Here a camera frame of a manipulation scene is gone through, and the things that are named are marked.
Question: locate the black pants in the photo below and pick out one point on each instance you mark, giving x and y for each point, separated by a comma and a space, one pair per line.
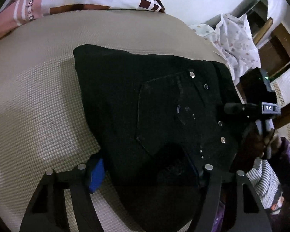
158, 119

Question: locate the striped grey white cloth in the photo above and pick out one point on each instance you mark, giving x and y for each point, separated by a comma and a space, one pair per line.
266, 185

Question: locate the wooden cabinet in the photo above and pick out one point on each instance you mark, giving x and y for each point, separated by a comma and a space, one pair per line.
275, 59

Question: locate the purple cloth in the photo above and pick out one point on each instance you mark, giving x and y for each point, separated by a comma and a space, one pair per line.
280, 163

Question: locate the white lattice basket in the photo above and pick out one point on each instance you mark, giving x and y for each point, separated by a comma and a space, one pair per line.
281, 85

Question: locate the white floral cloth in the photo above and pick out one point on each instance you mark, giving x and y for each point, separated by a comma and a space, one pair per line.
233, 40

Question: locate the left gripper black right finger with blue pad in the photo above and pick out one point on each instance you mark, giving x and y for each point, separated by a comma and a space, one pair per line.
243, 208

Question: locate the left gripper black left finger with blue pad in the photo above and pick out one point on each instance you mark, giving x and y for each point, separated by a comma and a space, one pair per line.
46, 210

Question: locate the person's right hand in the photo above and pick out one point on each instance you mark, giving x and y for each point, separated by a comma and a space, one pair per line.
267, 144

